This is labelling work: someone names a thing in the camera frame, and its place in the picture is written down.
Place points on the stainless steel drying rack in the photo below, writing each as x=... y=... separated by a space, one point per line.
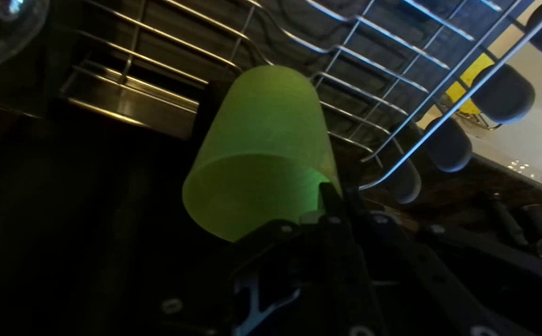
x=347 y=76

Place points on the yellow sponge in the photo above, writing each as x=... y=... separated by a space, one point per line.
x=468 y=81

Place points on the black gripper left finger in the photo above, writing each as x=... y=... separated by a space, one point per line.
x=339 y=274

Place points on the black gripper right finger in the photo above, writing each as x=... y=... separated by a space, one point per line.
x=459 y=287

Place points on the yellow-green plastic cup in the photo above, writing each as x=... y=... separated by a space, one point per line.
x=259 y=150

